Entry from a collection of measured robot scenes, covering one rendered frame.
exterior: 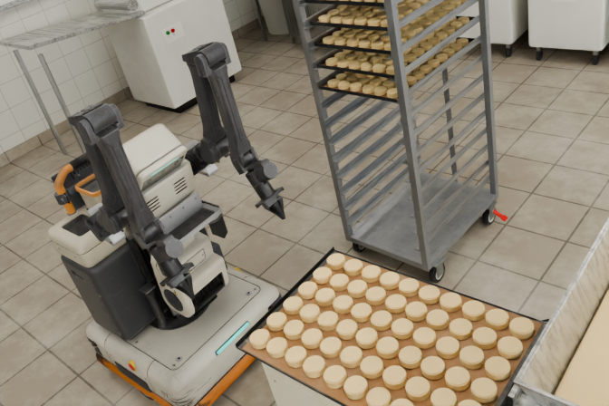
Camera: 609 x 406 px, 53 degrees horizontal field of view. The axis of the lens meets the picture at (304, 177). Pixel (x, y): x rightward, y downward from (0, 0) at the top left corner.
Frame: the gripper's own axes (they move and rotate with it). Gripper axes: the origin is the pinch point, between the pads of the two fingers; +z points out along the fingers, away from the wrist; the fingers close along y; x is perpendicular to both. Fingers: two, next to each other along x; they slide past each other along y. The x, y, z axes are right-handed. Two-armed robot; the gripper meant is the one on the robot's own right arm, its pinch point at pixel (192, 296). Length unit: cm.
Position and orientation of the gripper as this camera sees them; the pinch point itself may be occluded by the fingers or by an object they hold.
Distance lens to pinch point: 193.3
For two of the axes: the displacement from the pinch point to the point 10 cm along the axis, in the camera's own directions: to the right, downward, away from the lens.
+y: 6.2, -5.1, 5.9
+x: -5.9, 1.9, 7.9
